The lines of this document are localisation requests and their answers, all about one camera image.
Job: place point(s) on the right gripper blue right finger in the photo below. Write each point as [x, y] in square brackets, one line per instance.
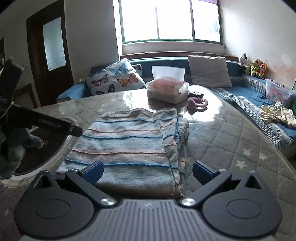
[203, 173]

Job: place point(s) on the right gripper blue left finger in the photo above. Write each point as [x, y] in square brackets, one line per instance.
[88, 175]

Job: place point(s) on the striped blue beige garment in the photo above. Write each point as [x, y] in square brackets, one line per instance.
[143, 152]

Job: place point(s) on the black gloved left hand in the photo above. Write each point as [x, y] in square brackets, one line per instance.
[13, 148]

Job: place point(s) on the round stove insert in table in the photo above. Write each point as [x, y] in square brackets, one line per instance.
[36, 160]

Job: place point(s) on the dark wooden door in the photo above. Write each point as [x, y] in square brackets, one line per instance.
[48, 52]

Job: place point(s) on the pink cloth item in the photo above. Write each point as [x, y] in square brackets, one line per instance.
[196, 102]

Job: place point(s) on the black remote control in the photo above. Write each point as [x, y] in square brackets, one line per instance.
[195, 95]

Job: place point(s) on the white tissue box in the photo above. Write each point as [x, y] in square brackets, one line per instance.
[168, 85]

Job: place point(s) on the yellow crumpled cloth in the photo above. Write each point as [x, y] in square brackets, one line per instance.
[277, 113]

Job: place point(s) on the beige cushion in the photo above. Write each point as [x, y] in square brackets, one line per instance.
[209, 72]

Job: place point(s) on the butterfly print pillow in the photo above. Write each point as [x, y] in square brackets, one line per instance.
[119, 76]

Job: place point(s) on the clear plastic storage box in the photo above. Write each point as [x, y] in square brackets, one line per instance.
[275, 92]

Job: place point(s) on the yellow plush toy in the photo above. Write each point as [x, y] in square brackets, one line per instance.
[254, 67]

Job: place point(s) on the black white plush toy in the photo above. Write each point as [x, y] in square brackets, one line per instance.
[244, 66]

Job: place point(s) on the orange plush toy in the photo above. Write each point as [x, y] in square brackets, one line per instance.
[262, 70]

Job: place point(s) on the green framed window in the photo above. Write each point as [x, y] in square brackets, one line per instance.
[193, 21]

